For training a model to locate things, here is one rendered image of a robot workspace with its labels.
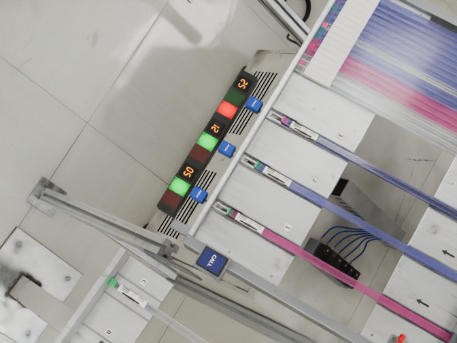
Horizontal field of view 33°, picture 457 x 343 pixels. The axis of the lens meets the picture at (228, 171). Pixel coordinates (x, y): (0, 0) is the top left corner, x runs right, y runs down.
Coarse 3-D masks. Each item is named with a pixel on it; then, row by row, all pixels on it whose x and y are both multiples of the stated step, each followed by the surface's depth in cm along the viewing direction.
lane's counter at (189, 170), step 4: (184, 164) 159; (188, 164) 159; (184, 168) 158; (188, 168) 158; (192, 168) 158; (196, 168) 158; (180, 172) 158; (184, 172) 158; (188, 172) 158; (192, 172) 158; (196, 172) 158; (184, 176) 158; (188, 176) 158; (192, 176) 158
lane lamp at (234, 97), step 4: (228, 92) 162; (232, 92) 162; (236, 92) 162; (228, 96) 162; (232, 96) 162; (236, 96) 162; (240, 96) 162; (244, 96) 162; (228, 100) 162; (232, 100) 162; (236, 100) 162; (240, 100) 162; (236, 104) 162; (240, 104) 162
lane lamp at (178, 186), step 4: (176, 180) 158; (180, 180) 158; (172, 184) 158; (176, 184) 158; (180, 184) 158; (184, 184) 157; (188, 184) 157; (168, 188) 157; (172, 188) 157; (176, 188) 157; (180, 188) 157; (184, 188) 157; (188, 188) 157; (176, 192) 157; (180, 192) 157; (184, 192) 157
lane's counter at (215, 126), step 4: (212, 120) 161; (216, 120) 161; (212, 124) 161; (216, 124) 161; (220, 124) 161; (208, 128) 160; (212, 128) 160; (216, 128) 160; (220, 128) 160; (212, 132) 160; (216, 132) 160; (220, 132) 160
